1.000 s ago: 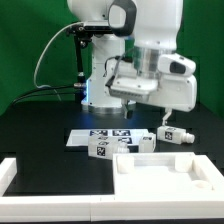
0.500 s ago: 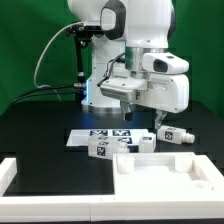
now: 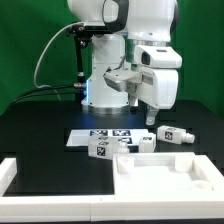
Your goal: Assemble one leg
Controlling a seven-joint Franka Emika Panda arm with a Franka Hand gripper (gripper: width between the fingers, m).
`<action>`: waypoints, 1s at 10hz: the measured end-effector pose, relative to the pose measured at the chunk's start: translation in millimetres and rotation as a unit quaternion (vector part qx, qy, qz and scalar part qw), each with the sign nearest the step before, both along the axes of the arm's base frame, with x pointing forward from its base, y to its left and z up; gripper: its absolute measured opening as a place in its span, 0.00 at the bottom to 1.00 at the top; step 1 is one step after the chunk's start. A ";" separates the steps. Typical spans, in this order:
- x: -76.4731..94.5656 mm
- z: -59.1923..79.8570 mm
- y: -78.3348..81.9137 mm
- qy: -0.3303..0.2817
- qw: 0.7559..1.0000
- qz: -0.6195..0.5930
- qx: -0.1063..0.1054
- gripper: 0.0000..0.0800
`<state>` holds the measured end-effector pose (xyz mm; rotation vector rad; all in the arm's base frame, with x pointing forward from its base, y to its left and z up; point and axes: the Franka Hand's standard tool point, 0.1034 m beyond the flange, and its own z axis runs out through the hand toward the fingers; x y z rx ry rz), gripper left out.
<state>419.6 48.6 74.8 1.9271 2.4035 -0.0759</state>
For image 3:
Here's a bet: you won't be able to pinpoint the white obstacle fence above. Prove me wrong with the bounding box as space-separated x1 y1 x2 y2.
0 158 224 223

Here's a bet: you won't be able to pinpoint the white square table top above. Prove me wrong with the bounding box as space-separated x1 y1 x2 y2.
113 152 224 201

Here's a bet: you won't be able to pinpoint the grey camera cable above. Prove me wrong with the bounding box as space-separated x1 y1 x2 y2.
33 21 84 102

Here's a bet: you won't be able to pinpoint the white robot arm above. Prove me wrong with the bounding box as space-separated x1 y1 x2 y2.
67 0 182 125

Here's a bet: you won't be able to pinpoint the black camera on stand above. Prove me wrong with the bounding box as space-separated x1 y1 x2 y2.
66 22 110 103

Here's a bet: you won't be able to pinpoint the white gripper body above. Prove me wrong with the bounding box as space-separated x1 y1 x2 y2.
134 45 182 109

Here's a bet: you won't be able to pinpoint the black cables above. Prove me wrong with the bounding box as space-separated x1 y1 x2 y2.
9 85 81 108

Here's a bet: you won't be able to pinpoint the white marker sheet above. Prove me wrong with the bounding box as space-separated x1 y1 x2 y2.
66 129 149 147

